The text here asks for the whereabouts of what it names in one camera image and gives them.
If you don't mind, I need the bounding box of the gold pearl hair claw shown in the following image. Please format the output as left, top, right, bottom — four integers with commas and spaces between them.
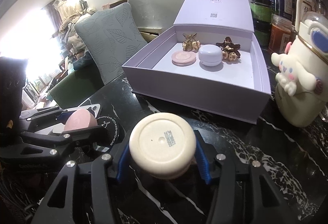
182, 34, 201, 52

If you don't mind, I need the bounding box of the white smartphone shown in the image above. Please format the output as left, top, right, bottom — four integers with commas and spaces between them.
36, 103, 101, 135

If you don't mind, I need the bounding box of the white cartoon dog water bottle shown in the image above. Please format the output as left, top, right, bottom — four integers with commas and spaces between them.
271, 0, 327, 127

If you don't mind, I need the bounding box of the dark purple label jar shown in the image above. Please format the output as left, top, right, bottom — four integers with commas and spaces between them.
275, 0, 293, 21

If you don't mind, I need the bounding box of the grey leaf pattern cushion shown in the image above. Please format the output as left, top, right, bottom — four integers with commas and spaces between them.
74, 2, 147, 84

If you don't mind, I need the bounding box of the brown pearl hair claw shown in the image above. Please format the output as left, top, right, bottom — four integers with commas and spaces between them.
216, 36, 241, 61

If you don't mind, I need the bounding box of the orange spice jar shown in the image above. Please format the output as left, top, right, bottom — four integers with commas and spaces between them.
269, 14, 292, 54

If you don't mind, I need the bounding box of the pink round blush compact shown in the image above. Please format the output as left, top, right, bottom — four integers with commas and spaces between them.
171, 51, 196, 66

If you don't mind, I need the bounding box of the lavender open gift box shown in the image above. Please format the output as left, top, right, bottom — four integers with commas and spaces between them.
123, 0, 271, 124

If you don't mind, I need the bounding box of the green black lid jar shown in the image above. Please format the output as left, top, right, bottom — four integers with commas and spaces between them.
250, 0, 272, 48

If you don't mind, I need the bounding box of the black round tin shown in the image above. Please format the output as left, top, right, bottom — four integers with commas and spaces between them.
93, 115, 125, 152

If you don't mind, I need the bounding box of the lavender round case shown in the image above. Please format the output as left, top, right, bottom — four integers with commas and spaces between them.
198, 44, 222, 67

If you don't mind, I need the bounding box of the cream round jar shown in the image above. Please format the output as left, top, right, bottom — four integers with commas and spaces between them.
129, 113, 196, 180

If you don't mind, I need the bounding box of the pink round sponge case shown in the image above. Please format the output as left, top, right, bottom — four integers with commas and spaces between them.
63, 109, 98, 131

